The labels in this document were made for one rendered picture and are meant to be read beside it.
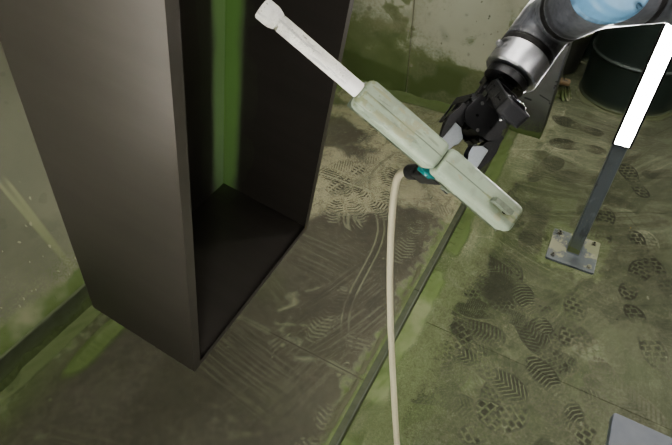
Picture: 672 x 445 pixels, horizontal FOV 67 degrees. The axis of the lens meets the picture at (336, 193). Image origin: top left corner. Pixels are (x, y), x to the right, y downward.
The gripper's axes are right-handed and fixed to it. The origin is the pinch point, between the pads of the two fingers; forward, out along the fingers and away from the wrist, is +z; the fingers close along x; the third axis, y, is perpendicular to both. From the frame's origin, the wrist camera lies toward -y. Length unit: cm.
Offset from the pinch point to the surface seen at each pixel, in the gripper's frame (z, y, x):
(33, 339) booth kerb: 111, 120, 43
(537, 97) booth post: -107, 174, -84
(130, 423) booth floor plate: 107, 97, 1
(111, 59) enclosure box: 16, 3, 48
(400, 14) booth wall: -104, 203, 0
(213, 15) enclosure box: -9, 62, 52
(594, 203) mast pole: -54, 102, -97
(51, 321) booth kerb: 104, 124, 42
